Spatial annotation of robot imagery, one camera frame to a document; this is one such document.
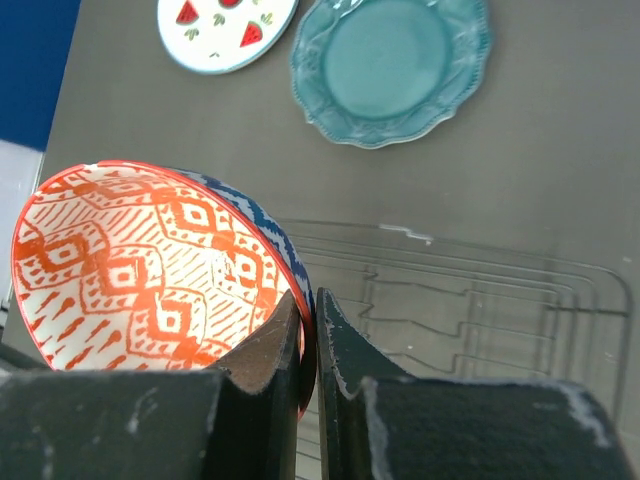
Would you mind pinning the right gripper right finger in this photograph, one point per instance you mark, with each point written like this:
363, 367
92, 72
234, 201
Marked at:
377, 421

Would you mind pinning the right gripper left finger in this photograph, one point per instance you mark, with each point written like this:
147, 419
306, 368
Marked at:
236, 419

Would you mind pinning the black wire dish rack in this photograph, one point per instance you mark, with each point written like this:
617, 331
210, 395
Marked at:
447, 307

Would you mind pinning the blue zigzag patterned bowl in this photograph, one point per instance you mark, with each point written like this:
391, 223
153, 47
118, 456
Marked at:
127, 265

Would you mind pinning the teal plate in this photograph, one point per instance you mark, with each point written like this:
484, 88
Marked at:
381, 72

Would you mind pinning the watermelon pattern plate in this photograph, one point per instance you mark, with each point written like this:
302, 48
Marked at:
214, 37

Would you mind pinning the blue lever arch binder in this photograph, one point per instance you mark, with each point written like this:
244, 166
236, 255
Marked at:
36, 37

